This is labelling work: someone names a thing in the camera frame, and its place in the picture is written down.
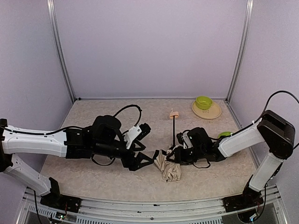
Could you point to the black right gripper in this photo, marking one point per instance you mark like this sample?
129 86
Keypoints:
178 153

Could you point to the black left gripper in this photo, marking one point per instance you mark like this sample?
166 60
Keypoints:
130 155

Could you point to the beige folding umbrella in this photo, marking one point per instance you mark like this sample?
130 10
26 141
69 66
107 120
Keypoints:
170 171

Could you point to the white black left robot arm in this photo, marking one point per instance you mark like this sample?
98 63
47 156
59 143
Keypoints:
14 140

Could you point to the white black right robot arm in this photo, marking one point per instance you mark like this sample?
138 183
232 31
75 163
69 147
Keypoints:
270 129

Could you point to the green flat plate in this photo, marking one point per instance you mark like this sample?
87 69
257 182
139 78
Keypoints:
225 134

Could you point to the beige round plate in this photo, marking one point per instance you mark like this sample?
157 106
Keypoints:
212 113

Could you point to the green plastic bowl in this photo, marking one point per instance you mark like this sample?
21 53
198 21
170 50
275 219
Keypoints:
203 102

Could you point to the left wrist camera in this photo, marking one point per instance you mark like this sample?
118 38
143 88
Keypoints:
137 132

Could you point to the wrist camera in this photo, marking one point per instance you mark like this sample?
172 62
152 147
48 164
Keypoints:
184 140
137 132

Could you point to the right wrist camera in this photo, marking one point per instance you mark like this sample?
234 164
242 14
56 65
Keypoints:
184 140

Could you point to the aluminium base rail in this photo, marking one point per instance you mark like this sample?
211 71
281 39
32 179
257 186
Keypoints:
102 211

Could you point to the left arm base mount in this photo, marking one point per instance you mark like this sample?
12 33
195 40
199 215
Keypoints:
62 202

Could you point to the right corner aluminium post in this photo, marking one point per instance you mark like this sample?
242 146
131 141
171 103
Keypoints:
241 51

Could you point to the corner aluminium post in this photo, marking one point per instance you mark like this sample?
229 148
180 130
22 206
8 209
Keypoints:
241 51
59 49

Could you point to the left corner aluminium post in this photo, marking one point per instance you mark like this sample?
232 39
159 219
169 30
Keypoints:
59 49

